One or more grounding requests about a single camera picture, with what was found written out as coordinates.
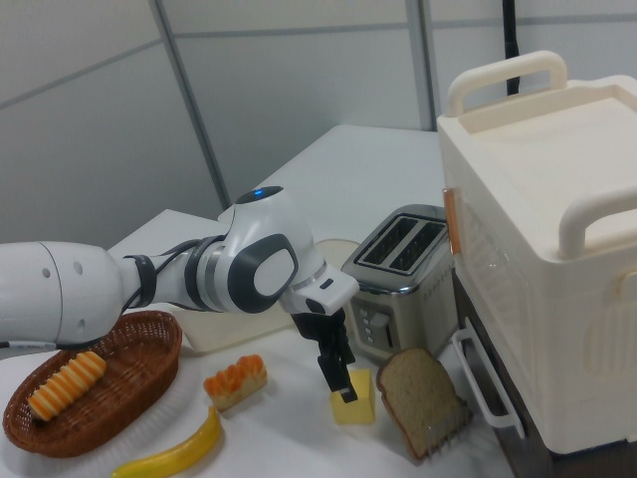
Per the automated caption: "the striped orange bread roll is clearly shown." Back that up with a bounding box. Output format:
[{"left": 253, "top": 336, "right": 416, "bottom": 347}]
[{"left": 26, "top": 350, "right": 108, "bottom": 425}]

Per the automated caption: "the cream cabinet with handles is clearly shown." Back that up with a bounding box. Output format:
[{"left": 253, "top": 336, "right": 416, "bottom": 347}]
[{"left": 436, "top": 50, "right": 637, "bottom": 455}]

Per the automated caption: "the cream and chrome toaster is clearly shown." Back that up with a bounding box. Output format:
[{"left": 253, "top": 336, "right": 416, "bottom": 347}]
[{"left": 339, "top": 203, "right": 458, "bottom": 361}]

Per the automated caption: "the orange glazed bread loaf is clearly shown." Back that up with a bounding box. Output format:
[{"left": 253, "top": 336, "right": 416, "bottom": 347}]
[{"left": 203, "top": 354, "right": 269, "bottom": 413}]

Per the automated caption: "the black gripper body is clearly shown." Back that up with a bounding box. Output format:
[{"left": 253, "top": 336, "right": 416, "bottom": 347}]
[{"left": 290, "top": 308, "right": 350, "bottom": 357}]

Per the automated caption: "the brown wicker basket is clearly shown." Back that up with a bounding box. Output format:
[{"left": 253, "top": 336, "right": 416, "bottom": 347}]
[{"left": 1, "top": 309, "right": 183, "bottom": 459}]

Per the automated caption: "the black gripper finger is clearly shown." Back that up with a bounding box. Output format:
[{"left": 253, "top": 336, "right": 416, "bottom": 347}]
[
  {"left": 317, "top": 347, "right": 345, "bottom": 395},
  {"left": 334, "top": 337, "right": 360, "bottom": 404}
]

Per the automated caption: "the brown drawer unit white handle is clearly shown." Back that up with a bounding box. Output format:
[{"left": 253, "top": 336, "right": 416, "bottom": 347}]
[{"left": 449, "top": 268, "right": 558, "bottom": 478}]

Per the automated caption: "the yellow foam cube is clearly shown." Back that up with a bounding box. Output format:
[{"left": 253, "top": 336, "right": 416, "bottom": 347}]
[{"left": 329, "top": 368, "right": 377, "bottom": 426}]

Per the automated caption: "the brown toast slice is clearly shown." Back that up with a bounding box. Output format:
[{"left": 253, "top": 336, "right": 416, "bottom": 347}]
[{"left": 374, "top": 346, "right": 475, "bottom": 461}]

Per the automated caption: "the black vertical pole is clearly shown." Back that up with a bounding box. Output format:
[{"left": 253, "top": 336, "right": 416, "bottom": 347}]
[{"left": 501, "top": 0, "right": 523, "bottom": 97}]

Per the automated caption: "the yellow banana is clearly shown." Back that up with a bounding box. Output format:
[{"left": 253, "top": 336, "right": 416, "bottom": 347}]
[{"left": 109, "top": 404, "right": 223, "bottom": 478}]

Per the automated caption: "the cream open plastic box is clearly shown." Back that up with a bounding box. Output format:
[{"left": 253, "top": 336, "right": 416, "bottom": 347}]
[{"left": 168, "top": 302, "right": 301, "bottom": 357}]

